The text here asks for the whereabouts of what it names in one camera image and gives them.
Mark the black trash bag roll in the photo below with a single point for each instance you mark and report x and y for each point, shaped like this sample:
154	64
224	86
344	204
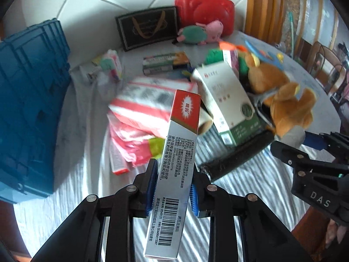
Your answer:
234	157

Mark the tall white green box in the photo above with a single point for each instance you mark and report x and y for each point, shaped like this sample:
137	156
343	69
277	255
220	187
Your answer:
229	98

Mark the blue plastic strip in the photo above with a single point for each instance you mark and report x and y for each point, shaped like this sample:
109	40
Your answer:
255	48

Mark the red plastic toy case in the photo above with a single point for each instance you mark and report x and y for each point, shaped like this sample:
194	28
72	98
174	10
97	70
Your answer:
204	8

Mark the flat white red box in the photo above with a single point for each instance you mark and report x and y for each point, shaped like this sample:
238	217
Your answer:
120	166

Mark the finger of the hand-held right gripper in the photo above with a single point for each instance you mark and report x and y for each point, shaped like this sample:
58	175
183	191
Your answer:
315	140
286	151

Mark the blue plastic crate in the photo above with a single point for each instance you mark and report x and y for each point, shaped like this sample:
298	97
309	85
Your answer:
27	114

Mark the brown plush toy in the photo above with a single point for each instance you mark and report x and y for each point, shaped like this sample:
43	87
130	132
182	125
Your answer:
283	101

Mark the pastel tissue pack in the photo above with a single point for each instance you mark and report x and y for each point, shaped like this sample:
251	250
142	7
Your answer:
110	62

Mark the green striped box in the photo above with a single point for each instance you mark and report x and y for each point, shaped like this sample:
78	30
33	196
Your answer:
163	61

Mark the black gift bag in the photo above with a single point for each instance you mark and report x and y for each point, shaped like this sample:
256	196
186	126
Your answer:
147	27

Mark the pink white box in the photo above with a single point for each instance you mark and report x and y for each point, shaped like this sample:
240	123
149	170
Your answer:
231	58

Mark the wooden chair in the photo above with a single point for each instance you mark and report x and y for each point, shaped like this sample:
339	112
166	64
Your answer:
319	60

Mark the person's right hand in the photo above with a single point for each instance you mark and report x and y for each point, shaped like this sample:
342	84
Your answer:
334	230

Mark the red white tissue pack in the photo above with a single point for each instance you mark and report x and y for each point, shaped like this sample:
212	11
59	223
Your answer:
147	101

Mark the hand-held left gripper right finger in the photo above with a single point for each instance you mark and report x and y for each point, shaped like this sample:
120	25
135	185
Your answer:
194	199

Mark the green plush toy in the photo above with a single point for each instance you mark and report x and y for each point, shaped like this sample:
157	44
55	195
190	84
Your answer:
214	56

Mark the cream paper roll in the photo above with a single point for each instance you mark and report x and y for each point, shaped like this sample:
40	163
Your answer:
204	121

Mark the pink green plastic packet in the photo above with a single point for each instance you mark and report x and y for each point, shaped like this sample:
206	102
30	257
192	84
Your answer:
131	144

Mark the pink pig plush teal dress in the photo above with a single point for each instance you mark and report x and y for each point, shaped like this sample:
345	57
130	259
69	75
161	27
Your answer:
193	34

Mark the green mop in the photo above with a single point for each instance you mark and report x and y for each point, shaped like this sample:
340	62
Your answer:
290	24

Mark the long red white box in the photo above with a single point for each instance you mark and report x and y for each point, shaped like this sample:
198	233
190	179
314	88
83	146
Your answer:
174	169

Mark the wooden column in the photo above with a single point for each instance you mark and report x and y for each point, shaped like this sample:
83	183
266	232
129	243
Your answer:
267	8

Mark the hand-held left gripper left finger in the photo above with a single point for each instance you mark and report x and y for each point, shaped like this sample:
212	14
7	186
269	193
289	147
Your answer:
149	195

